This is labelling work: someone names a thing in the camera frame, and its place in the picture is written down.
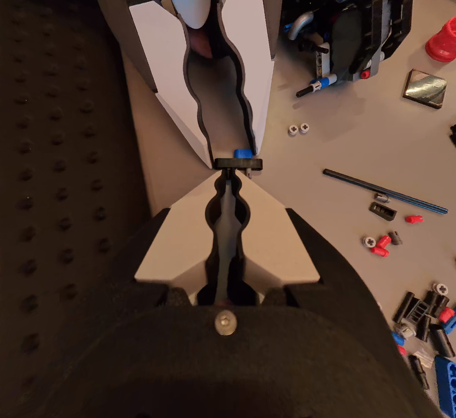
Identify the black square printed tile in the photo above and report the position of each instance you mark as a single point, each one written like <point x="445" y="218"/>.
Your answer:
<point x="425" y="88"/>

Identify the black toy truck model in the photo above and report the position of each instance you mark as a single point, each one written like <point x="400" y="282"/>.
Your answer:
<point x="356" y="26"/>

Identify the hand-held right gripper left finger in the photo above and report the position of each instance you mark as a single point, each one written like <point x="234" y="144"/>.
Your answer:
<point x="178" y="247"/>

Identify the grey pin connector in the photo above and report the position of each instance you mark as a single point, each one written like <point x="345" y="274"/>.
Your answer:
<point x="382" y="197"/>

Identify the long black axle rod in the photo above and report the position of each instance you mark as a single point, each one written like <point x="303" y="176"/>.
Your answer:
<point x="384" y="191"/>

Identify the red toy wheel hub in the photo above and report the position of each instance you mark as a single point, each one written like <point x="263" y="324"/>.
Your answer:
<point x="443" y="42"/>

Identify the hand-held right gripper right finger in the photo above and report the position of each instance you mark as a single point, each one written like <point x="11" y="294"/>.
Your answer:
<point x="278" y="247"/>

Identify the grey desk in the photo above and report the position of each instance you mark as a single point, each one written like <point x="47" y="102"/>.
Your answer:
<point x="338" y="140"/>

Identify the black pins with white bush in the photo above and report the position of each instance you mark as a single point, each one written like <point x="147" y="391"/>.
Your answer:
<point x="453" y="136"/>

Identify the black dimpled mat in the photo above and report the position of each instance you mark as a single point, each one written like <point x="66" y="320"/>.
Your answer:
<point x="53" y="140"/>

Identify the person's left hand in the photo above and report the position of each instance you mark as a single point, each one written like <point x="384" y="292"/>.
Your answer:
<point x="203" y="44"/>

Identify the blue connector brick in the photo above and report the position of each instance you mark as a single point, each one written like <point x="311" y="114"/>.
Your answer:
<point x="243" y="153"/>

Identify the small red pin brick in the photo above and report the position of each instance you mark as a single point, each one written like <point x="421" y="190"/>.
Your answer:
<point x="414" y="219"/>
<point x="379" y="251"/>
<point x="384" y="241"/>

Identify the dark grey pin brick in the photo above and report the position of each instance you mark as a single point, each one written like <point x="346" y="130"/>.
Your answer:
<point x="395" y="238"/>

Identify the dark grey holed beam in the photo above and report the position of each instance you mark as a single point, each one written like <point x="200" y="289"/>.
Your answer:
<point x="238" y="164"/>

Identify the small black hollow brick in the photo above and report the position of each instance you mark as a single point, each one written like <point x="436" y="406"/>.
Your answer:
<point x="383" y="211"/>

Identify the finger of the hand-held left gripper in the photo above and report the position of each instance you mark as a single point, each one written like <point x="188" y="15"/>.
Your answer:
<point x="164" y="51"/>
<point x="253" y="33"/>

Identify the blue angled holed beam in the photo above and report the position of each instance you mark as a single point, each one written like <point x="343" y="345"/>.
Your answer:
<point x="447" y="386"/>

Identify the pile of small toy bricks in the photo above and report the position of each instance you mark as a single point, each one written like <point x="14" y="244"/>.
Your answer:
<point x="416" y="311"/>

